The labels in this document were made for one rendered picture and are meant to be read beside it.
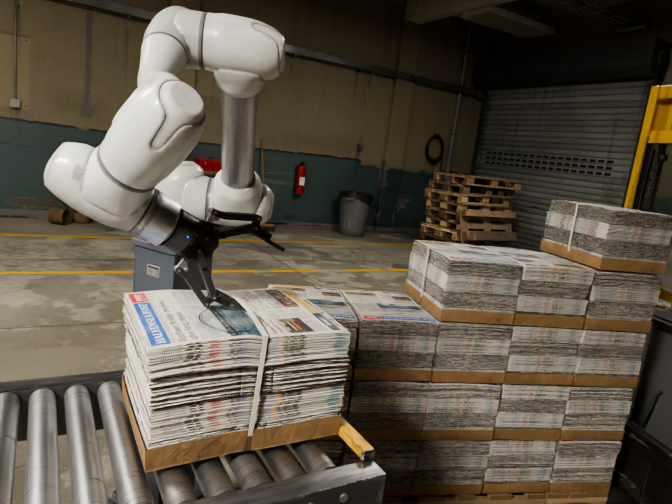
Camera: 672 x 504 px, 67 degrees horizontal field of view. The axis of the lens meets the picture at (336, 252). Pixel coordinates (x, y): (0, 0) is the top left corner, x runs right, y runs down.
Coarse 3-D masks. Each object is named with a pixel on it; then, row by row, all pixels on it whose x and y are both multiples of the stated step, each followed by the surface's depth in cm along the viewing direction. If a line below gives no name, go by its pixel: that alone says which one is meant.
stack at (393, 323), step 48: (288, 288) 196; (384, 336) 175; (432, 336) 178; (480, 336) 182; (528, 336) 186; (576, 336) 190; (384, 384) 178; (432, 384) 182; (480, 384) 186; (528, 384) 191; (432, 480) 191; (480, 480) 195; (528, 480) 200
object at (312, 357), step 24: (264, 312) 102; (288, 312) 104; (312, 312) 105; (288, 336) 91; (312, 336) 94; (336, 336) 97; (288, 360) 92; (312, 360) 95; (336, 360) 98; (288, 384) 94; (312, 384) 96; (336, 384) 100; (288, 408) 96; (312, 408) 99; (336, 408) 101
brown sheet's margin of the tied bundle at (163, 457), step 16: (128, 400) 98; (144, 448) 83; (160, 448) 84; (176, 448) 85; (192, 448) 87; (208, 448) 88; (224, 448) 90; (144, 464) 84; (160, 464) 85; (176, 464) 86
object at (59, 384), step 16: (0, 384) 106; (16, 384) 107; (32, 384) 108; (48, 384) 109; (64, 384) 110; (80, 384) 111; (96, 384) 113; (96, 400) 113; (64, 416) 111; (96, 416) 114; (64, 432) 112
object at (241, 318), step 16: (240, 320) 95; (256, 336) 89; (272, 336) 90; (256, 352) 89; (272, 352) 91; (256, 368) 90; (272, 368) 92; (272, 384) 92; (240, 400) 90; (240, 416) 91; (256, 416) 93
